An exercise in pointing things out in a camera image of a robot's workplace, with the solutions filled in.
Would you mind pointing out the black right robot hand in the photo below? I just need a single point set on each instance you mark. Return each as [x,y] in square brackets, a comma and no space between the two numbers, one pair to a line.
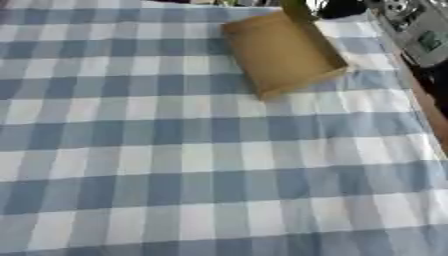
[343,8]

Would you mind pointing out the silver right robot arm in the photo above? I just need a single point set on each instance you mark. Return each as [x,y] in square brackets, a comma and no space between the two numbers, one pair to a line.
[421,36]

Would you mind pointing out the tan cardboard box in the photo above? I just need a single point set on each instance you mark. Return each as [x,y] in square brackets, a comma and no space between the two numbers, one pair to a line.
[286,53]

